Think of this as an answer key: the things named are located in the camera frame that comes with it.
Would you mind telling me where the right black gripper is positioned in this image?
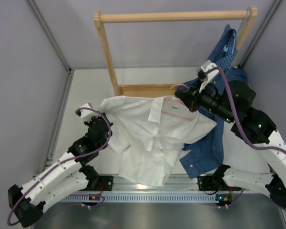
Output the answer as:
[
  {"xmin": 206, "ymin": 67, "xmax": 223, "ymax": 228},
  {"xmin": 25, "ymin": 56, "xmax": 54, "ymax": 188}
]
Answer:
[{"xmin": 175, "ymin": 78, "xmax": 236, "ymax": 125}]

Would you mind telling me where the pink wire hanger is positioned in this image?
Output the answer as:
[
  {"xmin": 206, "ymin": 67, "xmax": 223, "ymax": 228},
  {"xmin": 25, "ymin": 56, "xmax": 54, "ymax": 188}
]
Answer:
[{"xmin": 161, "ymin": 95, "xmax": 195, "ymax": 121}]

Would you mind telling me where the white shirt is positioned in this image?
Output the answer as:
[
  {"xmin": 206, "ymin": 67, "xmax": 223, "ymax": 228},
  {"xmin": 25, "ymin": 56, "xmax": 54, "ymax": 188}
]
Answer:
[{"xmin": 99, "ymin": 96, "xmax": 216, "ymax": 187}]

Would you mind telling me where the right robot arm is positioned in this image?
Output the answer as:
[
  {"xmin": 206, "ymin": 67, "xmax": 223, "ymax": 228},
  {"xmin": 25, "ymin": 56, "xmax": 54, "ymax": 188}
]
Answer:
[{"xmin": 175, "ymin": 81, "xmax": 286, "ymax": 209}]

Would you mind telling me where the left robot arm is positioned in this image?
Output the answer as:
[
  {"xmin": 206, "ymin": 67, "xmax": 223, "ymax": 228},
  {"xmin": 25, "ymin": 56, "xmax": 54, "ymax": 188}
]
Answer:
[{"xmin": 7, "ymin": 108, "xmax": 113, "ymax": 228}]

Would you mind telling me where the light blue hanger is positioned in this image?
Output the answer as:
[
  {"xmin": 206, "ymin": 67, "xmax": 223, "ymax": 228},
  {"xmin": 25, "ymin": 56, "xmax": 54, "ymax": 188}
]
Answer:
[{"xmin": 220, "ymin": 9, "xmax": 249, "ymax": 54}]

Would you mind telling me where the wooden clothes rack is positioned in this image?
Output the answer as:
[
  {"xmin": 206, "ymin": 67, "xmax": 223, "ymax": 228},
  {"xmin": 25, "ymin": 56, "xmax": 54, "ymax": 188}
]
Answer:
[{"xmin": 93, "ymin": 6, "xmax": 258, "ymax": 98}]

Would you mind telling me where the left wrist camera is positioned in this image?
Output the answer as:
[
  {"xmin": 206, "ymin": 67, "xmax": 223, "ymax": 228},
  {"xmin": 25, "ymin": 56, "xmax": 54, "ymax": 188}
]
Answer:
[{"xmin": 79, "ymin": 103, "xmax": 94, "ymax": 122}]

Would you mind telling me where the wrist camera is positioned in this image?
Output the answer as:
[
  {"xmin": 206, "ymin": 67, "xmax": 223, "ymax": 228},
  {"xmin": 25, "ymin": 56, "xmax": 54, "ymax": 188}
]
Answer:
[
  {"xmin": 79, "ymin": 103, "xmax": 94, "ymax": 122},
  {"xmin": 197, "ymin": 60, "xmax": 219, "ymax": 93}
]

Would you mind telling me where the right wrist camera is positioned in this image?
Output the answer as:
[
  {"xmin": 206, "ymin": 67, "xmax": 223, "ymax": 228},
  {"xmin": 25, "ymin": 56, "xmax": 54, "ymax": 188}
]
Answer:
[{"xmin": 197, "ymin": 60, "xmax": 219, "ymax": 93}]

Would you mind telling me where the slotted metal rail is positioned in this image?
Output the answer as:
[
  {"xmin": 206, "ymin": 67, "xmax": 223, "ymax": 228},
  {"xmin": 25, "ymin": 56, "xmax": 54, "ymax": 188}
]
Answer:
[{"xmin": 46, "ymin": 174, "xmax": 270, "ymax": 203}]

